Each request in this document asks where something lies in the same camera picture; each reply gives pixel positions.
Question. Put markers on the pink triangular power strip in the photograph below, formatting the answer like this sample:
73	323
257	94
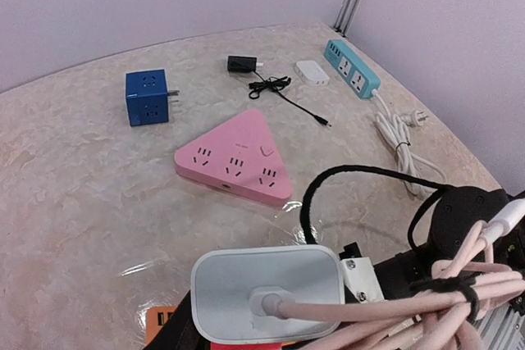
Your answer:
240	157

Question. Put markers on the black power adapter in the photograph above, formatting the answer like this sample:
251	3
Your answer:
242	64

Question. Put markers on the white USB charger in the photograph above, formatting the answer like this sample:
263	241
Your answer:
311	73

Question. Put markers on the teal power strip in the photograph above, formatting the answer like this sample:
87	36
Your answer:
351	68

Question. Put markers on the blue cube socket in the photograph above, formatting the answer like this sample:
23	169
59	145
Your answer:
148	97

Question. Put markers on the white charger with pink cable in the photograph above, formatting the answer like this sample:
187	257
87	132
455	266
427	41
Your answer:
297	293

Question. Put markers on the orange power strip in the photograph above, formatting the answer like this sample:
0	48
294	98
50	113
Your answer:
156	317

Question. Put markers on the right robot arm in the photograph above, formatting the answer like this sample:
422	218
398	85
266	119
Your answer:
436	231

